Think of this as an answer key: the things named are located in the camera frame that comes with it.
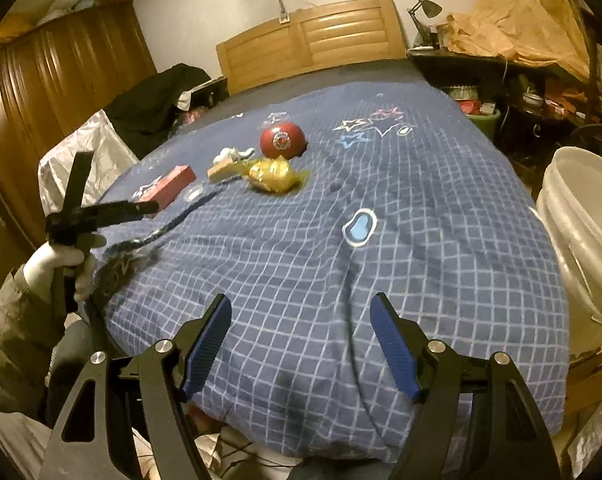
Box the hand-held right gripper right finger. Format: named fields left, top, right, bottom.
left=369, top=291, right=563, bottom=480

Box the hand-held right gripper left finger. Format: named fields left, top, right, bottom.
left=40, top=293, right=233, bottom=480

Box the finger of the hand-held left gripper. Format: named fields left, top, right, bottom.
left=82, top=201, right=160, bottom=227
left=62, top=151, right=96, bottom=215

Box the white plastic bucket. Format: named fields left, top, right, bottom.
left=534, top=146, right=602, bottom=351

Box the person's left forearm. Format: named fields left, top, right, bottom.
left=0, top=265, right=68, bottom=413

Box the person's left hand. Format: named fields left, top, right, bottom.
left=23, top=232, right=106, bottom=304

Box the silver foil cloth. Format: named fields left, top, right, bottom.
left=565, top=410, right=602, bottom=480
left=38, top=110, right=140, bottom=216

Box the red carton box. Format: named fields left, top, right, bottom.
left=135, top=164, right=197, bottom=212

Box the brown wooden wardrobe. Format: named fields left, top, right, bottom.
left=0, top=0, right=157, bottom=281

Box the black jacket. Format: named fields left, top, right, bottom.
left=108, top=63, right=214, bottom=148

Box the red patterned bag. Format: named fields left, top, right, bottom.
left=178, top=106, right=208, bottom=127

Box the crumpled white tissue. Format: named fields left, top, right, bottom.
left=216, top=146, right=257, bottom=166

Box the blue checked star blanket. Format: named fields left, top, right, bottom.
left=88, top=80, right=572, bottom=462

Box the yellow snack wrapper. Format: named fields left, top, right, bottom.
left=241, top=157, right=312, bottom=196

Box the red ball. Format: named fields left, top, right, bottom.
left=259, top=122, right=309, bottom=160

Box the white and blue bundle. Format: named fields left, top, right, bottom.
left=36, top=0, right=104, bottom=27

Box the wooden stool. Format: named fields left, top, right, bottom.
left=566, top=332, right=602, bottom=417

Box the green plastic basin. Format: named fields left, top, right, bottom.
left=464, top=105, right=502, bottom=139

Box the dark grey bed sheet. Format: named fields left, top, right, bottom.
left=178, top=57, right=427, bottom=126

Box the dark round side table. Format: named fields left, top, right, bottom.
left=506, top=87, right=582, bottom=127

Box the wooden headboard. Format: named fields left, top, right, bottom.
left=216, top=0, right=407, bottom=95

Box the dark wooden desk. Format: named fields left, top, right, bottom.
left=408, top=47, right=602, bottom=126

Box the black desk lamp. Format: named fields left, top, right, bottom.
left=407, top=0, right=443, bottom=51

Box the orange cloth cover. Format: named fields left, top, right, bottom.
left=446, top=0, right=593, bottom=69

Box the dark wooden frame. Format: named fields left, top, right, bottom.
left=578, top=0, right=602, bottom=111

